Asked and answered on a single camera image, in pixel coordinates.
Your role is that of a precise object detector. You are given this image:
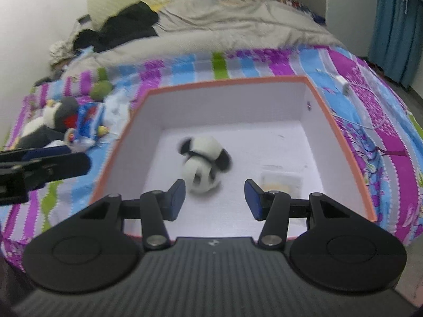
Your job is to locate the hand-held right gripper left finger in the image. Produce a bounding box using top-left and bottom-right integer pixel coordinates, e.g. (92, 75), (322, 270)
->
(77, 179), (186, 250)

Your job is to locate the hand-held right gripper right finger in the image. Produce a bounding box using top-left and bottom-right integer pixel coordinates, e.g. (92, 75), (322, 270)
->
(244, 179), (351, 250)

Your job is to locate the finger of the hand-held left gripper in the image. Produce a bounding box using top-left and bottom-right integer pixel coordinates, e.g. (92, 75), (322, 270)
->
(0, 146), (72, 164)
(20, 152), (92, 189)

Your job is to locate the panda plush toy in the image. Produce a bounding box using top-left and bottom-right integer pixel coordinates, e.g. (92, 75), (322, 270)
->
(178, 135), (233, 195)

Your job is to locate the white textured cloth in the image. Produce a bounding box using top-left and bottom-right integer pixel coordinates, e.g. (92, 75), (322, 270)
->
(104, 92), (131, 136)

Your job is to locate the orange cardboard box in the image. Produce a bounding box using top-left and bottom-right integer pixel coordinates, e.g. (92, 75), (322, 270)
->
(90, 75), (377, 240)

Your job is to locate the clear plastic packet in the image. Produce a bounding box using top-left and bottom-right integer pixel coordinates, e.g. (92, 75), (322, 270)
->
(259, 163), (304, 194)

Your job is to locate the grey penguin plush toy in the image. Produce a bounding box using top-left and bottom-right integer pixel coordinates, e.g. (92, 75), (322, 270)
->
(15, 96), (80, 149)

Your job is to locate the blue printed packet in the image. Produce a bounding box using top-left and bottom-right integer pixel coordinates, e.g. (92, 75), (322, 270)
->
(64, 102), (111, 151)

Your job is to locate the dark cloth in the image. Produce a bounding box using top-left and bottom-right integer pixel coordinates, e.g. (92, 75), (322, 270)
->
(33, 73), (61, 87)

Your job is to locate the green plush massage hammer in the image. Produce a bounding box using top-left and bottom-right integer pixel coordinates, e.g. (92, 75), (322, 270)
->
(89, 80), (114, 101)

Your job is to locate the white crumpled cloth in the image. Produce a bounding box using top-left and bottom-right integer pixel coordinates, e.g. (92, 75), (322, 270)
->
(49, 40), (76, 65)

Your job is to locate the striped floral bed sheet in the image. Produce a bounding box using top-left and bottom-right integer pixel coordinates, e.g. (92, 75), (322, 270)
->
(0, 44), (423, 265)

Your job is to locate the black clothing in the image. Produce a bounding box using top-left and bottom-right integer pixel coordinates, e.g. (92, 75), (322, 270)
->
(73, 2), (159, 53)

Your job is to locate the grey duvet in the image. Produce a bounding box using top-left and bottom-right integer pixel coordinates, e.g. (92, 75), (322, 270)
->
(49, 0), (344, 80)

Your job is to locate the colourful printed cloth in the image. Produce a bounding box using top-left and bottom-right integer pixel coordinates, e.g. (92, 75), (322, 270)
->
(278, 0), (326, 24)

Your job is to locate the blue curtain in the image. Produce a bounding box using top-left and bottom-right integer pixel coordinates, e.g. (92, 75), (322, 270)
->
(368, 0), (423, 90)

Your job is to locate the white charger cable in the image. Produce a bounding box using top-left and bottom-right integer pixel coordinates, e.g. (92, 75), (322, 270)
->
(315, 69), (387, 129)

